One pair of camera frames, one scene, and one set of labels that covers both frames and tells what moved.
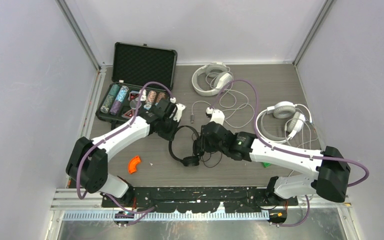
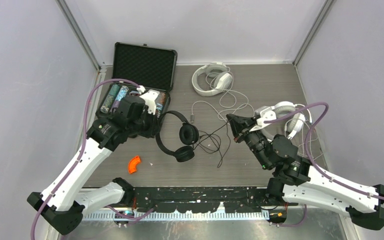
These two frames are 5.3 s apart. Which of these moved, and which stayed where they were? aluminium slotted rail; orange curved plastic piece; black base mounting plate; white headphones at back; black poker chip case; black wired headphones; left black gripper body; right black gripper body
Moved: left black gripper body; right black gripper body; black wired headphones
Stayed: orange curved plastic piece; aluminium slotted rail; black base mounting plate; black poker chip case; white headphones at back
